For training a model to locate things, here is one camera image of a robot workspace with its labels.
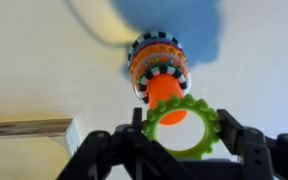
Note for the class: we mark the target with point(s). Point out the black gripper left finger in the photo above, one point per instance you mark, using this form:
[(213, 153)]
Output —
[(137, 120)]

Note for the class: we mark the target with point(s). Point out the orange stacker post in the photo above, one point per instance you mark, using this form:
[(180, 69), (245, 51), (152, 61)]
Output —
[(164, 90)]

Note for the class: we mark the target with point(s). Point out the light wooden block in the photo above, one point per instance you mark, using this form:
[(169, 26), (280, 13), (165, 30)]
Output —
[(24, 127)]

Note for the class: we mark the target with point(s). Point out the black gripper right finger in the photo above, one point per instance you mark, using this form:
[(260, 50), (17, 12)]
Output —
[(232, 131)]

